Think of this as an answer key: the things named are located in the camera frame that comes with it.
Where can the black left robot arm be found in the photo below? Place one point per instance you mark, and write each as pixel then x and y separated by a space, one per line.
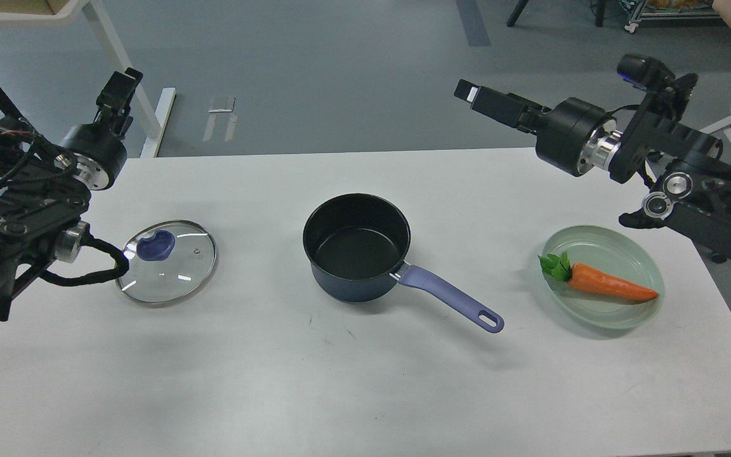
pixel 46 188

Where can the dark blue saucepan purple handle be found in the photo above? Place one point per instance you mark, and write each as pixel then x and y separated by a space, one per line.
pixel 357 246

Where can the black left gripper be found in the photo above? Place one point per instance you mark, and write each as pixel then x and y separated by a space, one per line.
pixel 99 145

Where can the orange toy carrot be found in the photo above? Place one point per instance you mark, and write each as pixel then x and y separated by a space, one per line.
pixel 587 279

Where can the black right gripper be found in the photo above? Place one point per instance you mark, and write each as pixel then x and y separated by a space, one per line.
pixel 562 133

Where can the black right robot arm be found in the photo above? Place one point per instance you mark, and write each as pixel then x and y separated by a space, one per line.
pixel 692 196

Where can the metal cart with casters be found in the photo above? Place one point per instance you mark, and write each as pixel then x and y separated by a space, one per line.
pixel 662 13

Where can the white desk frame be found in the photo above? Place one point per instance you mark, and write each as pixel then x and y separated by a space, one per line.
pixel 45 14

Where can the glass pot lid purple knob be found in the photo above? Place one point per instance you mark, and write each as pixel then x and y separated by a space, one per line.
pixel 168 262

